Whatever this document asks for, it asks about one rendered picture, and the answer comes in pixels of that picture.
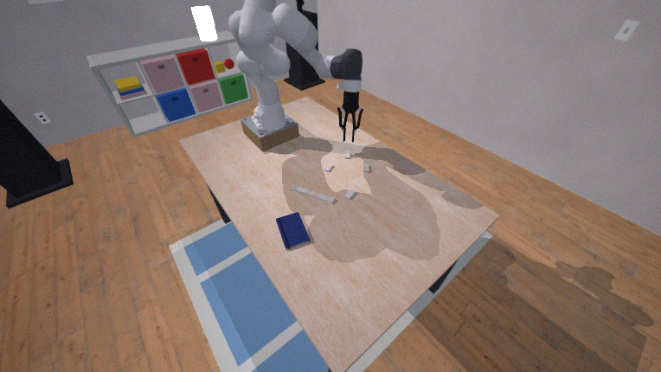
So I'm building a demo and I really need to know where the dark blue notebook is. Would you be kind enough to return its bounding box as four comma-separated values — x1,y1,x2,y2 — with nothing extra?
276,212,311,250

